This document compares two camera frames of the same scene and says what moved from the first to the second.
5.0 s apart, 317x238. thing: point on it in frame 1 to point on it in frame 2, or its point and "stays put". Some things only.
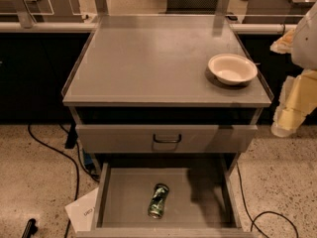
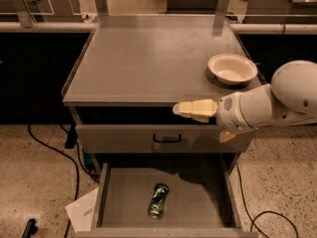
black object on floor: (30, 228) stays put
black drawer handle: (166, 141) stays put
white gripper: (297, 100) to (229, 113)
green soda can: (158, 200) stays put
